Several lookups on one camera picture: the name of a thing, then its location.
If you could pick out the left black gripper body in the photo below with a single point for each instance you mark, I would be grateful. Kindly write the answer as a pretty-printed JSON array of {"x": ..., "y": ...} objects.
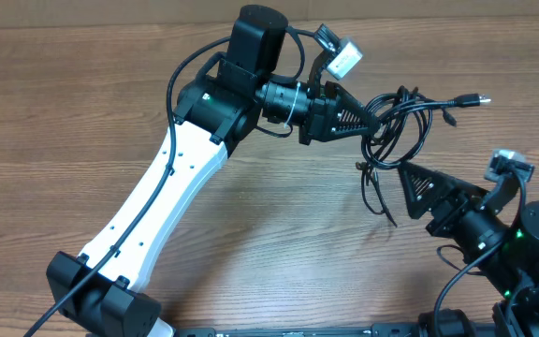
[{"x": 318, "y": 115}]

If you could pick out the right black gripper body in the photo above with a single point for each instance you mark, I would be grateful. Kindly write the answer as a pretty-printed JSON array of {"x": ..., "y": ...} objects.
[{"x": 459, "y": 203}]

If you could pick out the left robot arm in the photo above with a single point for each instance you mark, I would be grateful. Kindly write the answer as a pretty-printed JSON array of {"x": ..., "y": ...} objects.
[{"x": 102, "y": 288}]

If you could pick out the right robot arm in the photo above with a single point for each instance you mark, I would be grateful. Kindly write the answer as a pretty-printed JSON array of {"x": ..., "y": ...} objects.
[{"x": 510, "y": 262}]

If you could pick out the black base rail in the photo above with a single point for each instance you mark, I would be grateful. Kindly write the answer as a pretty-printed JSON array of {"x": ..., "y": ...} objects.
[{"x": 375, "y": 330}]

